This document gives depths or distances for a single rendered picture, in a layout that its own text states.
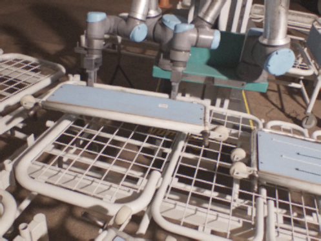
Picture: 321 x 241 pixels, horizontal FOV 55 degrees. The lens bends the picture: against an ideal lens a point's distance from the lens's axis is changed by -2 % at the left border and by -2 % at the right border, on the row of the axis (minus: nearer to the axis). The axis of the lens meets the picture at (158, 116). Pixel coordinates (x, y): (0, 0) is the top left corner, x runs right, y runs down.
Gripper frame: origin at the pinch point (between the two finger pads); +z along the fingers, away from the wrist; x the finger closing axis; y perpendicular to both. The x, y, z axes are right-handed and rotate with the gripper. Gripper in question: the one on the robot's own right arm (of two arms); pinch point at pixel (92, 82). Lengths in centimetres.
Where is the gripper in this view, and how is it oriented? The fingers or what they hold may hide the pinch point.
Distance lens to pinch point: 160.3
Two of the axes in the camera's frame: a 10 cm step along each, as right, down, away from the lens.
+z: -1.2, 9.4, 3.3
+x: 1.4, -3.2, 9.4
